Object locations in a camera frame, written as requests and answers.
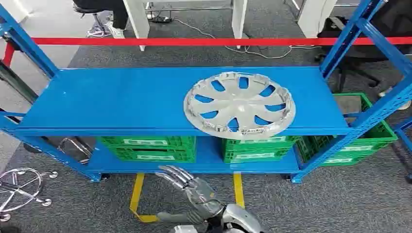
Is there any white table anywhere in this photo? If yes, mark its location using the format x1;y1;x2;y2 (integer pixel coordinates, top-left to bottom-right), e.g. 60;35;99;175
123;0;248;52

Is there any black round base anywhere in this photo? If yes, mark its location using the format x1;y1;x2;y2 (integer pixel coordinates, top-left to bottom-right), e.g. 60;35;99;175
22;143;43;154

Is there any small blue metal rack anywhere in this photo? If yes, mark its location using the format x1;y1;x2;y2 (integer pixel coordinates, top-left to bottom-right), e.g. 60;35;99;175
391;117;412;184

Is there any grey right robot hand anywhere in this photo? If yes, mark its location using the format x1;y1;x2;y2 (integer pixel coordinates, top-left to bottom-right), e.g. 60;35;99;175
155;165;225;225

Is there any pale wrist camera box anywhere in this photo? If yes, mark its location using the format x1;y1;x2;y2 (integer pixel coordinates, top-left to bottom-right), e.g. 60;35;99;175
173;225;198;233

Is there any yellow floor tape outline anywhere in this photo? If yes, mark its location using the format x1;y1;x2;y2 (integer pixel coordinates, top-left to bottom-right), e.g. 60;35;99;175
129;173;245;223

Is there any black power strip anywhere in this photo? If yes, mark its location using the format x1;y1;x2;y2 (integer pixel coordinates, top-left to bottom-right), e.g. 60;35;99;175
149;16;173;24

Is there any chrome chair base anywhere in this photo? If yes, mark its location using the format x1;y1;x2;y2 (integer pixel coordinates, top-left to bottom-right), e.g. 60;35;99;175
0;167;59;222

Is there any red barrier tape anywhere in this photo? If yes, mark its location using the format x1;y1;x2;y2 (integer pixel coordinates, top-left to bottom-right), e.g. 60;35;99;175
2;36;412;67

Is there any white cable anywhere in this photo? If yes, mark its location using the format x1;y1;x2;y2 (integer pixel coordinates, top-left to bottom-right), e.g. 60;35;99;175
172;18;323;60

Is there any black office chair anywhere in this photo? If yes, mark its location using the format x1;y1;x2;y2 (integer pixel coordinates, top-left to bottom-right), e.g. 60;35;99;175
314;0;412;91

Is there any white table leg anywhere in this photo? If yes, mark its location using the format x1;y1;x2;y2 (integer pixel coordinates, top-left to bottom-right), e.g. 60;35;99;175
297;0;339;38

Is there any person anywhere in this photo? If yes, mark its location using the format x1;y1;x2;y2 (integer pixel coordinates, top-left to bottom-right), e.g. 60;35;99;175
72;0;129;39

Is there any blue metal shelf rack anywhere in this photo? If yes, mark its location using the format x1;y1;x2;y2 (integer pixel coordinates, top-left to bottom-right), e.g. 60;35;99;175
0;0;412;184

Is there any black stool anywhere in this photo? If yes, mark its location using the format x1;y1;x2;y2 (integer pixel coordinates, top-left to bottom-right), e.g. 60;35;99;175
73;4;112;37

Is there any dark grey metal bar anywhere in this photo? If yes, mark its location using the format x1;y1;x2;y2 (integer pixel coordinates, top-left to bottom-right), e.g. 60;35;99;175
0;60;39;104

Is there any silver plastic wheel hubcap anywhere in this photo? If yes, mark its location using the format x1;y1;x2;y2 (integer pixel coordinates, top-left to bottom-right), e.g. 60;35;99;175
183;71;296;140

